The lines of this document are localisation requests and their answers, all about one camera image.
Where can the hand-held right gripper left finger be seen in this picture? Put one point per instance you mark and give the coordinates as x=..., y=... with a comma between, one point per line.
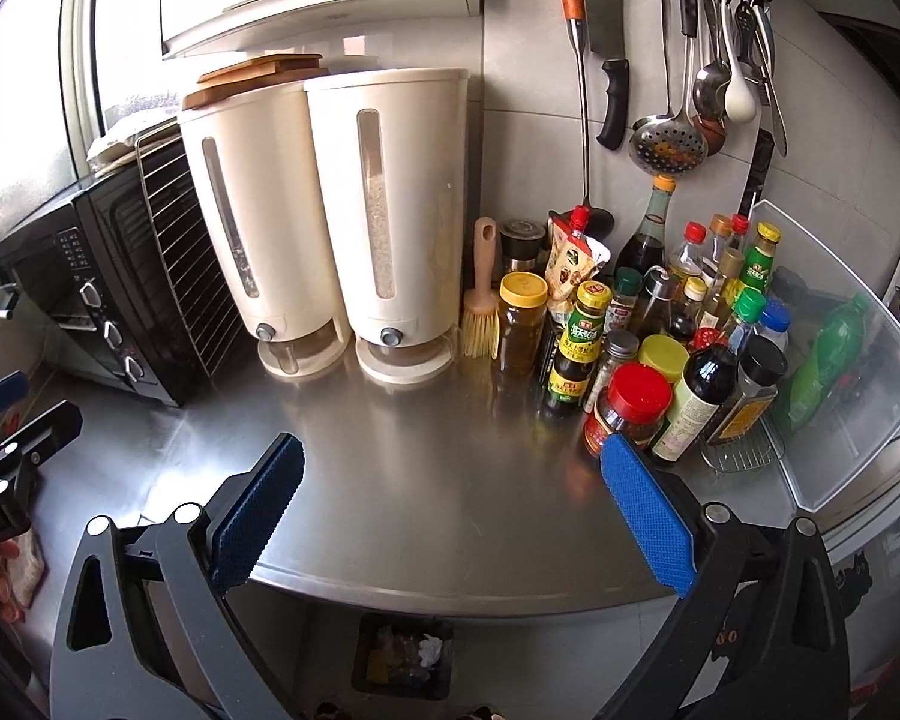
x=259, y=510

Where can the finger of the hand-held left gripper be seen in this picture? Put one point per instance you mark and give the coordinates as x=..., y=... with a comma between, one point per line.
x=49, y=431
x=0, y=394

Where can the green cap spice jar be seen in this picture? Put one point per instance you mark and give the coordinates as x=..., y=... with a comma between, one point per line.
x=624, y=296

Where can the white crumpled paper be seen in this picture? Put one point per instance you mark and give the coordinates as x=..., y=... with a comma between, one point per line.
x=430, y=649

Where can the yellow lid honey jar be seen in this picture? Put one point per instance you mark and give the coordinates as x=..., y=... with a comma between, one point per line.
x=523, y=322

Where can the dark orange cap bottle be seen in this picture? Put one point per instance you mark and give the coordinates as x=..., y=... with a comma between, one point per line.
x=649, y=232

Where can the black cap spice bottle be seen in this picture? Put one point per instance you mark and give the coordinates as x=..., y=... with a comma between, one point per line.
x=754, y=390

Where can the clear plastic container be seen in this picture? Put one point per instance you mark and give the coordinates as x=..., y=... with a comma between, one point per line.
x=870, y=427

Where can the glass oil cruet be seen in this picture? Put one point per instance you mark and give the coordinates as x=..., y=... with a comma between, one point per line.
x=656, y=300

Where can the white folded cloth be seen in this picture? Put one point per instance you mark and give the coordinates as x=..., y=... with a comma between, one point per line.
x=124, y=142

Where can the green label sauce bottle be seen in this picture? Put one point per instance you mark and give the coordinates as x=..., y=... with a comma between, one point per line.
x=579, y=352

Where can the metal lid spice shaker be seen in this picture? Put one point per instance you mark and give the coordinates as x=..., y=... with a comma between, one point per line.
x=615, y=360

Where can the blue cap bottle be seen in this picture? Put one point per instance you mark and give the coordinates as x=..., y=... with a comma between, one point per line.
x=775, y=322

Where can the person's left hand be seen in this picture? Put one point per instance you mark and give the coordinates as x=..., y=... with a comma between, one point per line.
x=4, y=577

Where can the metal skimmer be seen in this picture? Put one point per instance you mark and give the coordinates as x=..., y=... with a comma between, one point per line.
x=667, y=142

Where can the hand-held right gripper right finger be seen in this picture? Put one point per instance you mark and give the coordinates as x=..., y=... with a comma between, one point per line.
x=649, y=517

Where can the white spoon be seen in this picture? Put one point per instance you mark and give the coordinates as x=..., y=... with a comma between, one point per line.
x=739, y=97

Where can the red lid sauce jar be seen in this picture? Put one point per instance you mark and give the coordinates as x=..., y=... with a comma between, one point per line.
x=630, y=409

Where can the black lid glass jar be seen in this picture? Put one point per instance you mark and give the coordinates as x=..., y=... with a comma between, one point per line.
x=523, y=244

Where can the green soda bottle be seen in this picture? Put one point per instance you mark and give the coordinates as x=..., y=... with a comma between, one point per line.
x=825, y=360

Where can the metal tongs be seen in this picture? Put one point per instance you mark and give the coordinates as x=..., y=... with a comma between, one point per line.
x=769, y=75

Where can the gold cap bottle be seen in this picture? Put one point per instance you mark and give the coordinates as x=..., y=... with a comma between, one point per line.
x=727, y=277

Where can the green bottle yellow cap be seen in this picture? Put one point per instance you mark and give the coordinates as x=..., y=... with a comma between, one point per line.
x=757, y=262

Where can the metal spoon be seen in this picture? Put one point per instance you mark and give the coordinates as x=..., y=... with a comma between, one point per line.
x=709, y=86

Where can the black toaster oven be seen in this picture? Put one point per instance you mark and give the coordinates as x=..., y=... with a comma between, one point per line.
x=112, y=292

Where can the red cap sauce pouch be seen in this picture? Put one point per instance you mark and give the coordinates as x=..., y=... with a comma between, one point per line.
x=574, y=262

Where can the red cap clear bottle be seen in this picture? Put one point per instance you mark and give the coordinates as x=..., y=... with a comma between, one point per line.
x=688, y=251

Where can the dark soy sauce bottle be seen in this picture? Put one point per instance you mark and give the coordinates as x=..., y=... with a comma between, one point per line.
x=701, y=397

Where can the black trash bin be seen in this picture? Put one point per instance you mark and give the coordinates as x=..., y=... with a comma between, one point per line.
x=401, y=656

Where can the wooden cutting board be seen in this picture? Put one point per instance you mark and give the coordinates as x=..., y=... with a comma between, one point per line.
x=259, y=75

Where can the yellow wrapper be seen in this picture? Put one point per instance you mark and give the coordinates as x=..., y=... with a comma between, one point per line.
x=379, y=666

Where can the white rice dispenser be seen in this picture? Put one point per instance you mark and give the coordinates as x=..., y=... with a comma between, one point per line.
x=247, y=225
x=390, y=217

